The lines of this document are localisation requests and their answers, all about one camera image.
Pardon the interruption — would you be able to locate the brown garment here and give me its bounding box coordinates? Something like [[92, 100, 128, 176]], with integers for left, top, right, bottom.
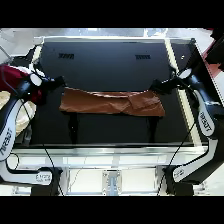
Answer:
[[58, 86, 166, 118]]

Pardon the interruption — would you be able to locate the cream garment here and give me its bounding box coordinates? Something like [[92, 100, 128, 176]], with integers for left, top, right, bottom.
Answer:
[[0, 90, 37, 137]]

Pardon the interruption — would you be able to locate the red garment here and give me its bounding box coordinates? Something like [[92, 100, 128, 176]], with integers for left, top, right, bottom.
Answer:
[[0, 64, 44, 104]]

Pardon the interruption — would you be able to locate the silver frame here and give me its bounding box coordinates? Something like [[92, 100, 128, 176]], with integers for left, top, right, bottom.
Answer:
[[6, 143, 214, 197]]

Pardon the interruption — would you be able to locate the black cable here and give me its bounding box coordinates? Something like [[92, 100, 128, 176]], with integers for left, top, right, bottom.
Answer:
[[155, 113, 201, 197], [1, 64, 65, 197]]

